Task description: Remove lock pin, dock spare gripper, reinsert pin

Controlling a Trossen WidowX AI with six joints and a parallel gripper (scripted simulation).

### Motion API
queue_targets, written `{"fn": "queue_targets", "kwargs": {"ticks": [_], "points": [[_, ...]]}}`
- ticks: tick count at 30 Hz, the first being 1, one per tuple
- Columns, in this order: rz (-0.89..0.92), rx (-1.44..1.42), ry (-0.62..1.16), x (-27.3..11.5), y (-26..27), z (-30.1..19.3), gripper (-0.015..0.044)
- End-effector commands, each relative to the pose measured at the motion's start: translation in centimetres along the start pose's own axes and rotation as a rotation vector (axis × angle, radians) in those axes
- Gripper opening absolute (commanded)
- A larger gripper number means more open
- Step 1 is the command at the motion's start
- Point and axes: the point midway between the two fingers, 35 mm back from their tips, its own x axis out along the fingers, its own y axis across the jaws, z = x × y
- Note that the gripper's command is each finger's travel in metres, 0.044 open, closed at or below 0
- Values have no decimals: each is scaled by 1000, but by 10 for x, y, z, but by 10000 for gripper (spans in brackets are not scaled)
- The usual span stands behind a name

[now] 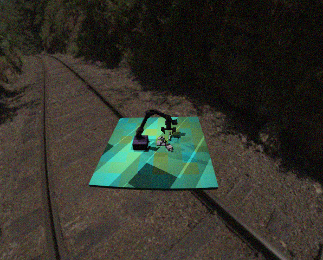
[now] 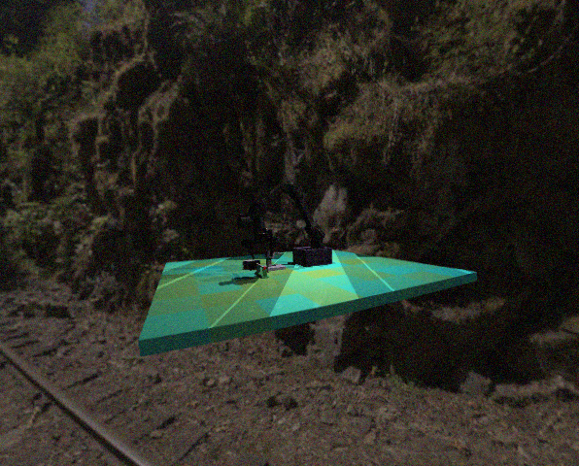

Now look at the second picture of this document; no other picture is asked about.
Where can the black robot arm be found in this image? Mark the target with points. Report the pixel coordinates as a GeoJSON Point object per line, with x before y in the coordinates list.
{"type": "Point", "coordinates": [295, 192]}

